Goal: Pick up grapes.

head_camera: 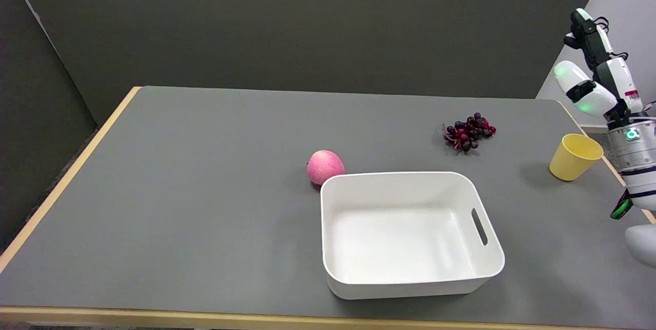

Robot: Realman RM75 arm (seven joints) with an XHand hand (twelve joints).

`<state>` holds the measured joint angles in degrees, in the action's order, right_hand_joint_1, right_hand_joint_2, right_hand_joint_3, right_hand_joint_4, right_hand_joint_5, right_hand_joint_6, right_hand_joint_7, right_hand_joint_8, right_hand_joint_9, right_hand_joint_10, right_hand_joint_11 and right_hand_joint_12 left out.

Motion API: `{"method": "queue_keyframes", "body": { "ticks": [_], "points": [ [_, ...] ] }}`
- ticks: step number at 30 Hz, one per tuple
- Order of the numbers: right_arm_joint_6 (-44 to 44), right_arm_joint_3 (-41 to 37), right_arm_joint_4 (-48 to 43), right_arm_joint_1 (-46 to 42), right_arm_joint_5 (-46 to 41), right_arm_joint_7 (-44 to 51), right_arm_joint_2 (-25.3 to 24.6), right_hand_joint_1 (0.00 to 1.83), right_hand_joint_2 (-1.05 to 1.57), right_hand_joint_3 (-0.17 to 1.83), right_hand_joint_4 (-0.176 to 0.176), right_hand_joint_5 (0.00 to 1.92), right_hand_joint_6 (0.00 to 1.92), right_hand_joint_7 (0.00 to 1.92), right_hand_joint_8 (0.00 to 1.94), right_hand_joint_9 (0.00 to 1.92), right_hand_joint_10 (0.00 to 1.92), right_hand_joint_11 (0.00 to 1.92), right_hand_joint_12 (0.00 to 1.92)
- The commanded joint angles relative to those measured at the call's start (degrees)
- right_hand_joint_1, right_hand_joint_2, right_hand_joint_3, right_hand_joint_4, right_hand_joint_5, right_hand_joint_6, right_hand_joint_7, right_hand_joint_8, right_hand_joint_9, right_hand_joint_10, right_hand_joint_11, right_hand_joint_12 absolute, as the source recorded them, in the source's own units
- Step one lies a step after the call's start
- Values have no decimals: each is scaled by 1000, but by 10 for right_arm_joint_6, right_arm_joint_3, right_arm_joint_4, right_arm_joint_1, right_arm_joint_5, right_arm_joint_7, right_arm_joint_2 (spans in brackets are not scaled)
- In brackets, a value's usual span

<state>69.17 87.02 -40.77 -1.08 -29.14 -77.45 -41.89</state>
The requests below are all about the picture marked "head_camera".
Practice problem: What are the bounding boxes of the white plastic bin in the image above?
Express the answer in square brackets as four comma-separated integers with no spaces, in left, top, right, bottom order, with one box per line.
[320,171,506,300]

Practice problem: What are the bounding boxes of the pink apple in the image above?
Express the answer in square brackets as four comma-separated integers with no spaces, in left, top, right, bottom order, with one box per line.
[306,150,345,186]

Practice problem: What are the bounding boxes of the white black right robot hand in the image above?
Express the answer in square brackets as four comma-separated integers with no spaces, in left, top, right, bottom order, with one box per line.
[553,8,645,121]

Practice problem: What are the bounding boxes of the dark purple grape bunch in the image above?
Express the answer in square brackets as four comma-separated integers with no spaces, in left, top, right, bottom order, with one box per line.
[443,112,497,153]

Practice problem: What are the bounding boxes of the yellow plastic cup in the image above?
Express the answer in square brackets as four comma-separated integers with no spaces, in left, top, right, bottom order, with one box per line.
[549,134,604,182]

